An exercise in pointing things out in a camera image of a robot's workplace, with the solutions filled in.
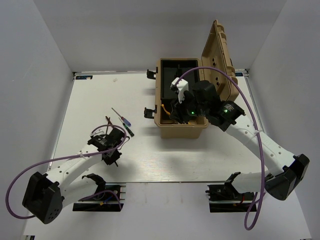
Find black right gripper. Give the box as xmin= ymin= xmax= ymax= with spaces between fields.
xmin=169 ymin=91 xmax=209 ymax=125

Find yellow handled small pliers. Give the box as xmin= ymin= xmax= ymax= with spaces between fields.
xmin=161 ymin=103 xmax=172 ymax=116

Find black toolbox tray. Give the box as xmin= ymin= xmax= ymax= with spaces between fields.
xmin=160 ymin=58 xmax=199 ymax=100

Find tan plastic toolbox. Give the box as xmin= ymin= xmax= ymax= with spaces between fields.
xmin=144 ymin=20 xmax=243 ymax=139

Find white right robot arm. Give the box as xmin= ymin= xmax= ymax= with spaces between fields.
xmin=170 ymin=78 xmax=310 ymax=201

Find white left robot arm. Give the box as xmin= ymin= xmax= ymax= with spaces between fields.
xmin=22 ymin=128 xmax=126 ymax=224

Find medium dark hex key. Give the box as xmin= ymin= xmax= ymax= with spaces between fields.
xmin=105 ymin=115 xmax=112 ymax=135

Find black front toolbox latch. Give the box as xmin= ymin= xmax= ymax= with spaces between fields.
xmin=143 ymin=105 xmax=158 ymax=119

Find black toolbox latch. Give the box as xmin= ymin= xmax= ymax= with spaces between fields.
xmin=146 ymin=67 xmax=159 ymax=80
xmin=143 ymin=105 xmax=158 ymax=119

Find black rear toolbox latch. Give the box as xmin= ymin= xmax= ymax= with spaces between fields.
xmin=146 ymin=67 xmax=159 ymax=80

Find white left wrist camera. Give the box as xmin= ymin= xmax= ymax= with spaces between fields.
xmin=90 ymin=128 xmax=105 ymax=137

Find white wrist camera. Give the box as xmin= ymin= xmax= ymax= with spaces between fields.
xmin=90 ymin=128 xmax=105 ymax=137
xmin=170 ymin=77 xmax=189 ymax=104

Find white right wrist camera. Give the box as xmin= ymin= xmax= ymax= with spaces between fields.
xmin=170 ymin=77 xmax=189 ymax=104

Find blue handled screwdriver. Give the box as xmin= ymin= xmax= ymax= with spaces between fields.
xmin=111 ymin=107 xmax=132 ymax=127

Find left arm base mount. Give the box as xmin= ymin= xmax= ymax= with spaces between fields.
xmin=72 ymin=183 xmax=126 ymax=213

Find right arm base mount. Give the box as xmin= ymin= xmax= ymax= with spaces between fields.
xmin=205 ymin=184 xmax=255 ymax=213

